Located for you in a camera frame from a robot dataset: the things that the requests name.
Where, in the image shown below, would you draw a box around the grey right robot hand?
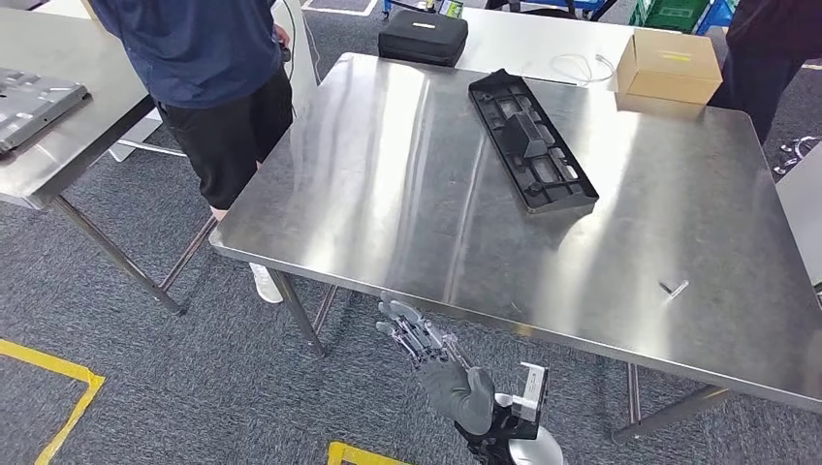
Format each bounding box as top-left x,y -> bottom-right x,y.
375,294 -> 495,438

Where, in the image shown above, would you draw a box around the long black plastic car part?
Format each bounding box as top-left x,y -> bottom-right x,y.
467,68 -> 600,215

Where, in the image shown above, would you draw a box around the steel workbench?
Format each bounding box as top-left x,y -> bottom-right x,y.
209,52 -> 822,444

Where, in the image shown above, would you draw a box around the grey metal sheet part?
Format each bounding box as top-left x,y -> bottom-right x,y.
0,67 -> 90,155

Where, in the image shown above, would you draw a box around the yellow floor tape square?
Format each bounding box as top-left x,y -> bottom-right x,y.
0,338 -> 106,465
326,441 -> 412,465

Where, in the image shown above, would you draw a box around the black zip case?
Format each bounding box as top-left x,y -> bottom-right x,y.
377,9 -> 470,69

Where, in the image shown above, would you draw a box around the brown cardboard box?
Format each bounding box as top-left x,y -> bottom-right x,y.
615,28 -> 724,108

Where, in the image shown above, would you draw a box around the steel table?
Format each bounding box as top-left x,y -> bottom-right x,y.
0,6 -> 220,316
775,141 -> 822,303

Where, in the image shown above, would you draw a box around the person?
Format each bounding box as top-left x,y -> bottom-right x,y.
86,0 -> 297,304
706,0 -> 822,145

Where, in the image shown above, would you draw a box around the green plastic crate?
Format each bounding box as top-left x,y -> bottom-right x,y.
629,0 -> 714,33

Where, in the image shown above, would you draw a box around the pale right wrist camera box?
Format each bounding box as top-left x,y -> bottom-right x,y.
510,362 -> 551,425

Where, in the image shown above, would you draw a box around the white cable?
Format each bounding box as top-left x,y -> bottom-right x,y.
550,52 -> 617,86

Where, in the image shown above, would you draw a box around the grey cable bundle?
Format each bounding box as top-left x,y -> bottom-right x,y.
774,136 -> 822,176

